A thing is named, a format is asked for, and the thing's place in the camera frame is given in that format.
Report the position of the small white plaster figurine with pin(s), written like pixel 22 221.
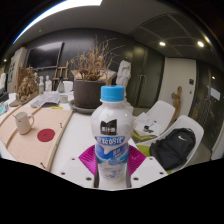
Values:
pixel 48 84

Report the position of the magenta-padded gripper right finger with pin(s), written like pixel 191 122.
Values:
pixel 148 170

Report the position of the pale green spray bottle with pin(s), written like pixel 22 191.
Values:
pixel 41 87

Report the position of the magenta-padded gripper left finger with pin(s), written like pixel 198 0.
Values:
pixel 76 170

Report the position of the round ceiling spotlight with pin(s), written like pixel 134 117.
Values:
pixel 162 43
pixel 200 44

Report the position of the dried plant in grey pot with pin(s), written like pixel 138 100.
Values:
pixel 86 93

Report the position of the wooden easel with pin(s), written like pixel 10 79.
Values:
pixel 61 69

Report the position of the printed newspaper sheet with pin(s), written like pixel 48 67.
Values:
pixel 45 99

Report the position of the white plaster torso statue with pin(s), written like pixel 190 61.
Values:
pixel 124 73

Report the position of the tan wooden drawing board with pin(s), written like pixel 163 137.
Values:
pixel 30 150

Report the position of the stack of white papers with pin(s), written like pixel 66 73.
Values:
pixel 143 121

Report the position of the white drink bottle blue cap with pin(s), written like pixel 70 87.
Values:
pixel 111 126

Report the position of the grey plant pot saucer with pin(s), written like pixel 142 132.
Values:
pixel 80 109

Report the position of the wooden figure sculpture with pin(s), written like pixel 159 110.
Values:
pixel 176 100

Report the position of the pale cabinet with pictures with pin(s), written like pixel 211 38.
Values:
pixel 15 66

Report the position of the white ceramic mug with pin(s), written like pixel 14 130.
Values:
pixel 22 123

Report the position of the flat round red coaster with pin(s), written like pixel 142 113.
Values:
pixel 46 135

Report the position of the dark double door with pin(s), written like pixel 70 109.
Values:
pixel 146 76

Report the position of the long ceiling strip light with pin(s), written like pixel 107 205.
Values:
pixel 43 15

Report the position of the white plastic chair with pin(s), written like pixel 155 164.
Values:
pixel 190 121
pixel 69 86
pixel 163 111

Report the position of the small yellow strip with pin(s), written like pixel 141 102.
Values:
pixel 57 107

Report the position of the black wall screen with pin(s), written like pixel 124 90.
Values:
pixel 45 55

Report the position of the green seat cushion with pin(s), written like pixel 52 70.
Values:
pixel 144 150

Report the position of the black backpack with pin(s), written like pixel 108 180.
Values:
pixel 173 148

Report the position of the small white cup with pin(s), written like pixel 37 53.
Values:
pixel 63 98

